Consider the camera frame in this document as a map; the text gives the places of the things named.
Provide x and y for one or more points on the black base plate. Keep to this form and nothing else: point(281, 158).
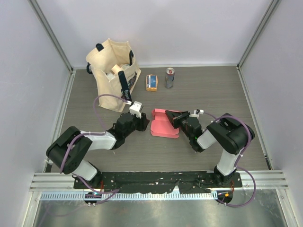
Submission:
point(162, 182)

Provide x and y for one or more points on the aluminium corner post right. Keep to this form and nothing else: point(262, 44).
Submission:
point(260, 28)

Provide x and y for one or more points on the aluminium corner post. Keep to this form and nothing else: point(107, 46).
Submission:
point(45, 24)
point(260, 28)

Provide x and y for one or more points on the aluminium corner post left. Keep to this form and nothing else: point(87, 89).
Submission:
point(45, 24)

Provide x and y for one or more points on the beige canvas tote bag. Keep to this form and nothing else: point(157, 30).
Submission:
point(100, 62)

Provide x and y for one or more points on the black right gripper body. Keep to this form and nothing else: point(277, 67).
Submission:
point(188, 134)

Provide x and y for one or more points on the orange sponge blue label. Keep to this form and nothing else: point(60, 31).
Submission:
point(151, 83)

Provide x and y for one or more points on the cream lotion bottle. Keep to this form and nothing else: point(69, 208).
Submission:
point(116, 69)

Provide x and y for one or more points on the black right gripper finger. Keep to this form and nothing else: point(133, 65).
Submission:
point(171, 115)
point(180, 116)

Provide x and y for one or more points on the aluminium front rail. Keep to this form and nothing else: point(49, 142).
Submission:
point(255, 179)

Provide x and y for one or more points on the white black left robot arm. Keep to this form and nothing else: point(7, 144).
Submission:
point(69, 150)

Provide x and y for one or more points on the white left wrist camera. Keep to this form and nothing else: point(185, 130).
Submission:
point(135, 109)

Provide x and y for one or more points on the clear plastic bottle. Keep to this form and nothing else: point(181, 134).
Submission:
point(111, 76)

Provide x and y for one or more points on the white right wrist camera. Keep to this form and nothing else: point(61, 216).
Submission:
point(197, 113)

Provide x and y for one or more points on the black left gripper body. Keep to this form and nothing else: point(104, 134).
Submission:
point(136, 123)

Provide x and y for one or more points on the silver energy drink can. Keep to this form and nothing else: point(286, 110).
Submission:
point(169, 78)

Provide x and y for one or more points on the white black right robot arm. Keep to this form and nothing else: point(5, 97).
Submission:
point(204, 129)

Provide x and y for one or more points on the slotted cable duct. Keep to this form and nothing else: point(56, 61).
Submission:
point(91, 196)

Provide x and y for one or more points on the pink paper box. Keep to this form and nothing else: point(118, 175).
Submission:
point(161, 126)

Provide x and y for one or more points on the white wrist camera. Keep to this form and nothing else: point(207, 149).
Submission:
point(135, 109)
point(197, 113)

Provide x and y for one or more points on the round tin with label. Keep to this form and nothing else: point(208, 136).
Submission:
point(125, 66)

